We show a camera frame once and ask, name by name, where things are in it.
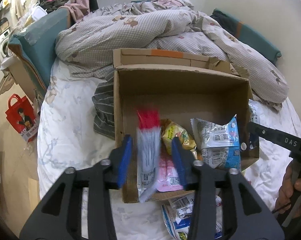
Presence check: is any white blue green snack bag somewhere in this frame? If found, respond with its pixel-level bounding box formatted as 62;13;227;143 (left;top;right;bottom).
161;193;223;239

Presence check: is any red and grey snack packet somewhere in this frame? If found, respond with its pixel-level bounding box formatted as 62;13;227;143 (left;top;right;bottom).
136;108;161;203

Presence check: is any person's right hand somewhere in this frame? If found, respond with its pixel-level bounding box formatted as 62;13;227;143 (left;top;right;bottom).
275;161;301;218

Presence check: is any white and light-blue snack bag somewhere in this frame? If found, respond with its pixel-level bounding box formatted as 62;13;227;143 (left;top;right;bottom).
191;116;241;170

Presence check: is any pink snack packet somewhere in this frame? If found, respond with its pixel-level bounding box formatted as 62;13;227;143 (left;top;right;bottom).
157;152;183;192

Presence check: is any white floral bed sheet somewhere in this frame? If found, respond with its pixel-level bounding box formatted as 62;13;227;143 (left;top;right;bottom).
37;59;291;239

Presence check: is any grey striped garment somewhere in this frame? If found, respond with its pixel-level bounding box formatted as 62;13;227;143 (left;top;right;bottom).
92;67;115;140

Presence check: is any yellow snack bag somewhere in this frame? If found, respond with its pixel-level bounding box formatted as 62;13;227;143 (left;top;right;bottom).
161;119;197;159

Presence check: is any red shopping bag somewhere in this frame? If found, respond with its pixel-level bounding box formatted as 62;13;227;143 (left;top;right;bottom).
5;94;39;142

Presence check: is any teal pillow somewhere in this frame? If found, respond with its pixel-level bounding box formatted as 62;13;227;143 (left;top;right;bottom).
210;8;282;65

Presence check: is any brown cardboard box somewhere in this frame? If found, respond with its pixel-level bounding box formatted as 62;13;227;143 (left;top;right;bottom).
112;48;261;204

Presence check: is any grey checked duvet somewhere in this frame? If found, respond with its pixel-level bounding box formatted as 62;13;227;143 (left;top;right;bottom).
55;0;289;106

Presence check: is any teal headboard cushion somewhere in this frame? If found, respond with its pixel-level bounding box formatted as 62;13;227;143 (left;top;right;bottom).
8;8;73;97

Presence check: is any white washing machine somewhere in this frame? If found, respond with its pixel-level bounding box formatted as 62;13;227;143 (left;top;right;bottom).
0;28;10;64

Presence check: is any pink hanging garment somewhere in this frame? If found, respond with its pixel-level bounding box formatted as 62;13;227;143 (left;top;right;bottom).
62;0;90;22

